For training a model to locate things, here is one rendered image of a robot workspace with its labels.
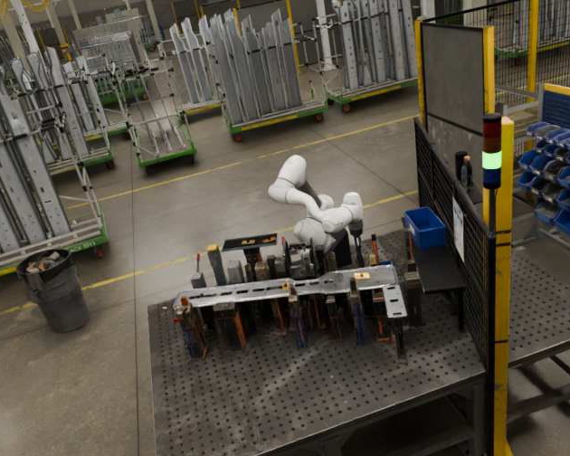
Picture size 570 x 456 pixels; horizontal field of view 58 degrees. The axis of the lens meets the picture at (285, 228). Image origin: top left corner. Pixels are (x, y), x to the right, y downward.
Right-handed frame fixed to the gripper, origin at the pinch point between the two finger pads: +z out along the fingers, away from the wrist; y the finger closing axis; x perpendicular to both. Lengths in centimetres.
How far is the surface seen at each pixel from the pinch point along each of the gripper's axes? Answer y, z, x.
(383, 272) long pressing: -2.3, 13.7, 12.6
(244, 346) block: 18, 41, -76
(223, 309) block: 21, 11, -82
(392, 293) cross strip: 19.9, 13.8, 15.0
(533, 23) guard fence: -351, -57, 223
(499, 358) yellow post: 53, 38, 63
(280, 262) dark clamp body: -16, 6, -49
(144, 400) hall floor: -20, 113, -176
